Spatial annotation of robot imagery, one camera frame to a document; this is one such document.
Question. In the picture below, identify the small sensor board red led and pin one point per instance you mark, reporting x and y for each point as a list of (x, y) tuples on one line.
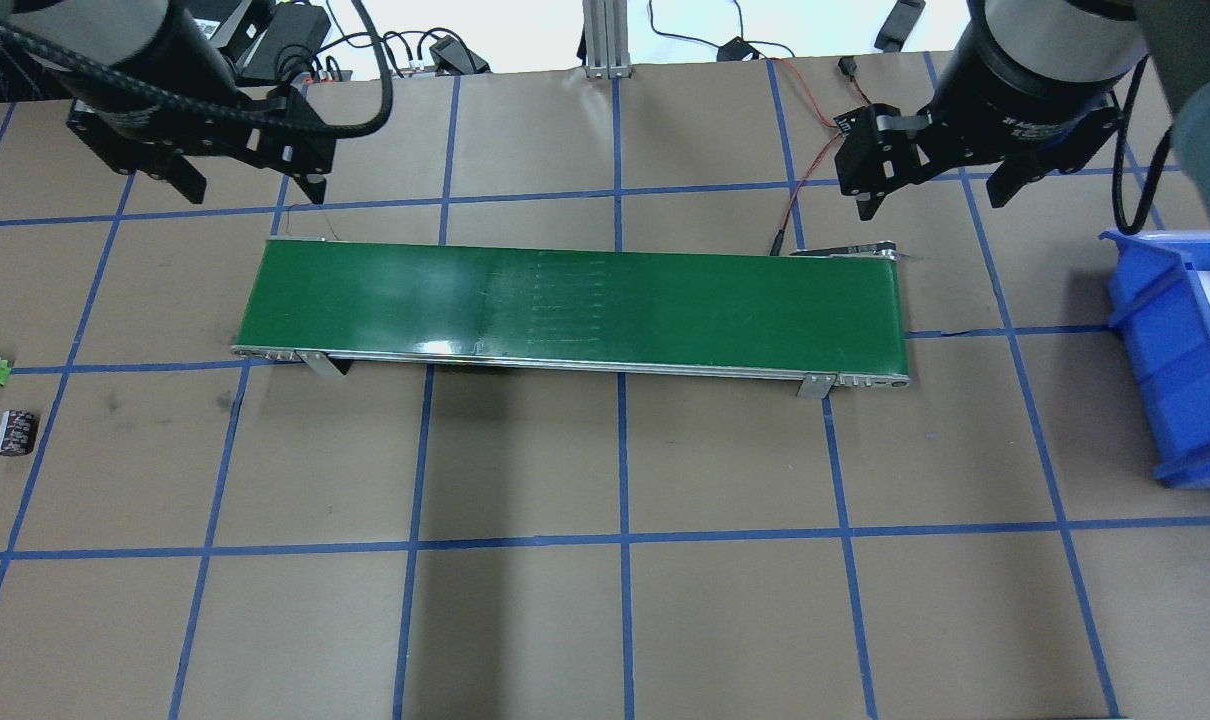
[(848, 123)]

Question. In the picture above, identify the aluminium frame post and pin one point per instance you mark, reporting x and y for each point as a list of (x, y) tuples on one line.
[(605, 40)]

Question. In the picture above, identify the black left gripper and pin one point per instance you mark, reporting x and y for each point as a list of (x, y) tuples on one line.
[(157, 62)]

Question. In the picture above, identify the blue plastic bin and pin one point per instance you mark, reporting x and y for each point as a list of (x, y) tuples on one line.
[(1160, 297)]

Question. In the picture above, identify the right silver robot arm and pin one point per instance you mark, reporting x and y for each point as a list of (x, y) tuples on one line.
[(1177, 39)]

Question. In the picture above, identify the green conveyor belt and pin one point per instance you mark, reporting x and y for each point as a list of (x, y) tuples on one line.
[(823, 321)]

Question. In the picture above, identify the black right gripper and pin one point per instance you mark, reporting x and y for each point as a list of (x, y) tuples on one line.
[(1027, 92)]

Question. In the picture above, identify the black power adapter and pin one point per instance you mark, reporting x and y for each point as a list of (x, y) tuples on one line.
[(274, 41)]

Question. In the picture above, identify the black red laptop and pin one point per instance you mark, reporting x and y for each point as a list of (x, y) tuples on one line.
[(231, 26)]

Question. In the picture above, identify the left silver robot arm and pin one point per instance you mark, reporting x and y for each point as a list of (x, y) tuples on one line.
[(239, 54)]

